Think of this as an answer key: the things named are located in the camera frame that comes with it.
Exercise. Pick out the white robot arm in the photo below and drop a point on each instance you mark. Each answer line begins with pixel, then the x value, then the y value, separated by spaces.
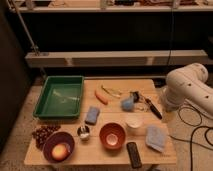
pixel 187 83

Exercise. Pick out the small metal cup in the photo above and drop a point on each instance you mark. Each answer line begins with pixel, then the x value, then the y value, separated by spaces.
pixel 83 132

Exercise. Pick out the yellow-green peeler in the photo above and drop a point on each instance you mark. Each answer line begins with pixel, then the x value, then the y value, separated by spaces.
pixel 112 92

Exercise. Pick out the orange carrot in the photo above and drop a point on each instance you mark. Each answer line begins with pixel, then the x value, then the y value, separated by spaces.
pixel 102 99

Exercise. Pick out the blue sponge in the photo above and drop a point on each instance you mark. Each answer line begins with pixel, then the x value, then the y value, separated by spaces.
pixel 92 115

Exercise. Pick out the wooden table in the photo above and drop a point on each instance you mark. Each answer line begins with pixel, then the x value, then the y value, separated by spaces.
pixel 93 152

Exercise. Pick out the green plastic tray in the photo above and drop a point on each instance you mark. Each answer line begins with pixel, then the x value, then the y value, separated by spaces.
pixel 60 98

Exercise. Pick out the orange bowl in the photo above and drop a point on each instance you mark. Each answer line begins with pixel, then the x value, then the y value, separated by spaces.
pixel 112 136

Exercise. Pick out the light blue cloth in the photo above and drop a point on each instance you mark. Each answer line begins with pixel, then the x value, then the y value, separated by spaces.
pixel 155 138

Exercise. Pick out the purple bowl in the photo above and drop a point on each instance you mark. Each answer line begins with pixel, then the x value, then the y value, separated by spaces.
pixel 58 138

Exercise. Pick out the yellow round fruit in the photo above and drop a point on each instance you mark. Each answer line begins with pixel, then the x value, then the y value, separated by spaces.
pixel 59 152

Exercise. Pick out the bunch of dark grapes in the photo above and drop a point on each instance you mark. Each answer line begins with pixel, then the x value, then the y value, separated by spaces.
pixel 43 133

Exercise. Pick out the lower white shelf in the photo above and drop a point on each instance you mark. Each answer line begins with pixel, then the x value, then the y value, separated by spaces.
pixel 117 58

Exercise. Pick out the white shelf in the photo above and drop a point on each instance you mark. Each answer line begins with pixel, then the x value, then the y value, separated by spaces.
pixel 117 58
pixel 111 5

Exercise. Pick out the upper white shelf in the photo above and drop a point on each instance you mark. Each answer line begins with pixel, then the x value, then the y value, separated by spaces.
pixel 111 5

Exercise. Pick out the black handled knife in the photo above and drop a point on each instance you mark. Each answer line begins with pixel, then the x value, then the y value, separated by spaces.
pixel 153 108

